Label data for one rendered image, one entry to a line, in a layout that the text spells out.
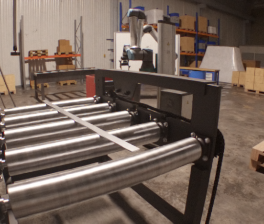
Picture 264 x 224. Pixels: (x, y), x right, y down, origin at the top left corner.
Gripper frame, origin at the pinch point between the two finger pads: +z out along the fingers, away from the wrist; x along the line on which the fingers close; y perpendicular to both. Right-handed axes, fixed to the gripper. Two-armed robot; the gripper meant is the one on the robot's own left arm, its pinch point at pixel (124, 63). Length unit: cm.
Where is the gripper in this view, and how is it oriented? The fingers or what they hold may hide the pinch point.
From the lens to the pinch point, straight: 343.7
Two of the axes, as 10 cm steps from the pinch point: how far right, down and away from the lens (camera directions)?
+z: -1.3, 7.8, 6.1
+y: -5.4, -5.7, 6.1
